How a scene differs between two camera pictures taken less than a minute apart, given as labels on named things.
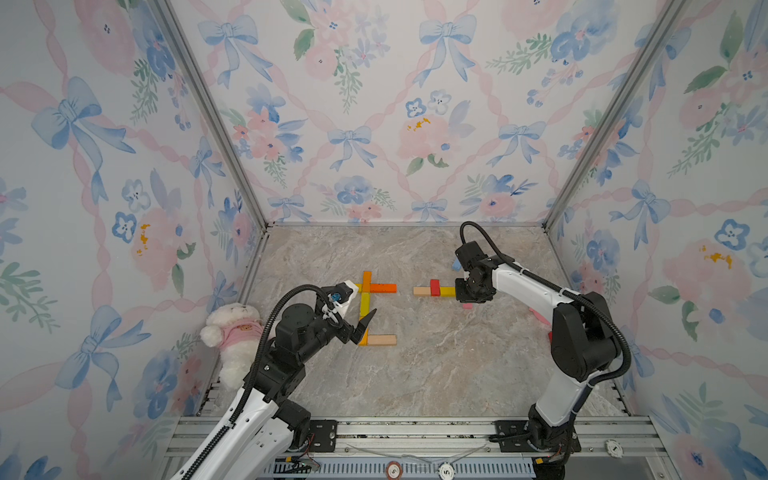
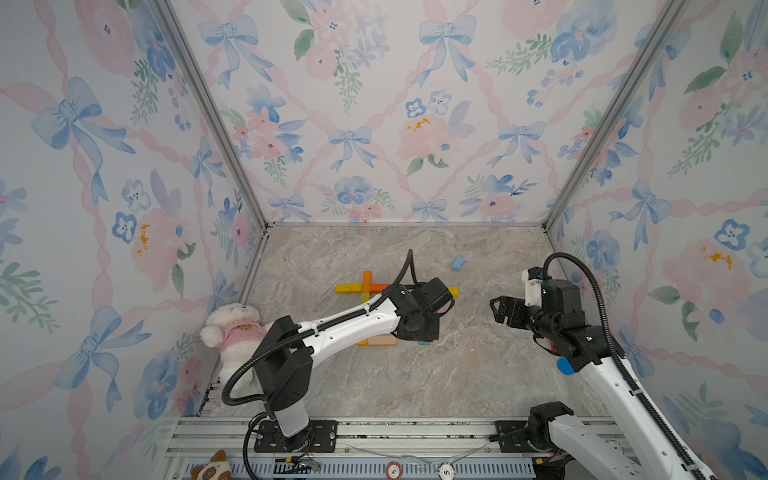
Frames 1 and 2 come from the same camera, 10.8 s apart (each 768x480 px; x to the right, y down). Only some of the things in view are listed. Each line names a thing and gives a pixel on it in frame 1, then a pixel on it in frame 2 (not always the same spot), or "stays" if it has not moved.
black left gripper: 346,331 -> 431,333
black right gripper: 462,296 -> 517,306
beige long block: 382,340 stays
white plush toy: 237,329 stays
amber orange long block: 367,281 stays
